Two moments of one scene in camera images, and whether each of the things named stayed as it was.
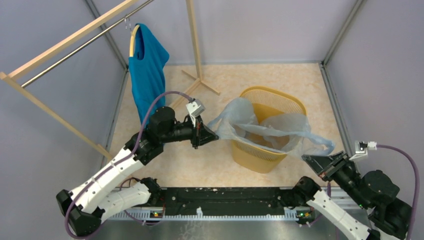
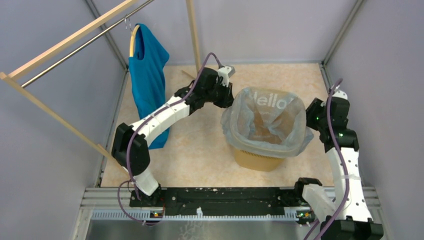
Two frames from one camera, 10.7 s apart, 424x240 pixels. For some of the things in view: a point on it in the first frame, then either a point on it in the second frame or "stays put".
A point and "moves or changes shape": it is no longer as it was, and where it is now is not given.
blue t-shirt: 147,67 stays put
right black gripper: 319,163 → 315,106
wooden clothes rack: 8,79 stays put
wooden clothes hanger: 132,40 stays put
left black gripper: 201,135 → 227,99
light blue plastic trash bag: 286,133 moves or changes shape
